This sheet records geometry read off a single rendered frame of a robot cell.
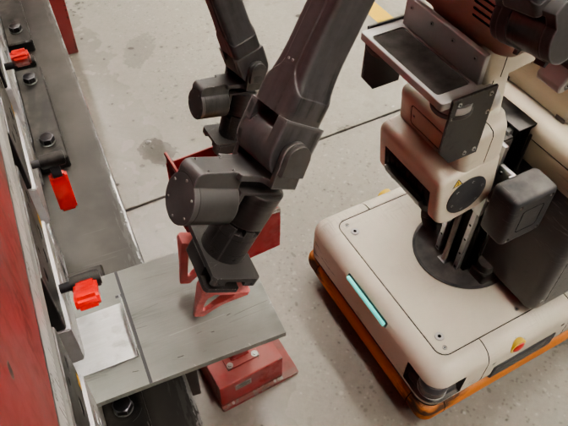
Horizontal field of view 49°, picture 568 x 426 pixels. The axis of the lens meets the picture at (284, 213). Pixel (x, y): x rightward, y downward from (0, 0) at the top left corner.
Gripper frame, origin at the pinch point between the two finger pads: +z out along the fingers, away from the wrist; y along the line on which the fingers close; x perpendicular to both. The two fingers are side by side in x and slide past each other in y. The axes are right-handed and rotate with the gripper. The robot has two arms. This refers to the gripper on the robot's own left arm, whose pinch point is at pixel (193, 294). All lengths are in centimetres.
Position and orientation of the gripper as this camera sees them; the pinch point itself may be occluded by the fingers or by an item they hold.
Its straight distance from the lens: 82.2
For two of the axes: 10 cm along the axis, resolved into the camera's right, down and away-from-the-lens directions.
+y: 4.1, 7.0, -5.8
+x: 7.9, 0.6, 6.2
